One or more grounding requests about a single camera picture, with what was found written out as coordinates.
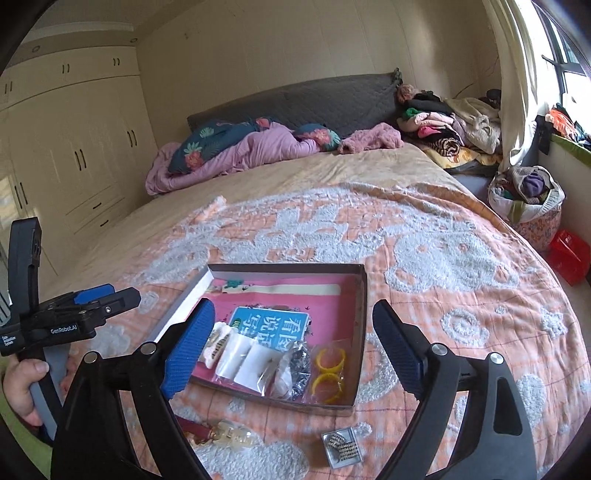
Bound pile of clothes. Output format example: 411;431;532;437
396;83;505;168

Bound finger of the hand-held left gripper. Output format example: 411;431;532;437
90;287;142;324
73;284;116;306

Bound clear packet with silver chain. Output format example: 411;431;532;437
268;343;315;401

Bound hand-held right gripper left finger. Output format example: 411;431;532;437
50;298;218;480

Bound peach quilt with white clouds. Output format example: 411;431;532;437
68;181;591;480

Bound brown leather watch strap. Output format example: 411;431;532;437
177;415;218;446

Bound clear packet with yellow bangles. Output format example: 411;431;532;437
307;341;350;407

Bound beige bedsheet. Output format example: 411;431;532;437
59;142;491;296

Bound grey padded headboard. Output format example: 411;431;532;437
187;68;403;149

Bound clothes on windowsill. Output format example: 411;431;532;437
547;103;591;151

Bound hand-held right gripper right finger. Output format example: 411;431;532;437
372;299;539;480

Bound clear packet with beaded jewelry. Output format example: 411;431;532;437
320;426;364;467

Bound pink fuzzy blanket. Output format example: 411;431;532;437
337;122;405;156

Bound shallow brown cardboard box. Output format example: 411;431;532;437
154;263;369;412

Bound clear packet with white card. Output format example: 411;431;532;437
233;344;279;387
216;332;256;378

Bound white hair claw clip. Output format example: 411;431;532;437
200;321;232;368

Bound fabric bag of clothes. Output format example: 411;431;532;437
488;165;567;253

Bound person's left hand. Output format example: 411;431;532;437
0;358;50;428

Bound red plastic bag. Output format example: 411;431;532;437
547;229;591;287

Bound cream wardrobe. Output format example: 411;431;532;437
0;45;161;278

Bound black cloth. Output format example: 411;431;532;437
535;115;553;156

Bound window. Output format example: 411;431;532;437
508;0;591;139

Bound purple duvet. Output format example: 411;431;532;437
145;122;325;197

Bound cream curtain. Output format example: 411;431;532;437
482;0;563;175

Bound pink book with blue label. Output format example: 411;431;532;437
194;274;359;370

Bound large dark floral pillow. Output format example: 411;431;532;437
167;117;274;175

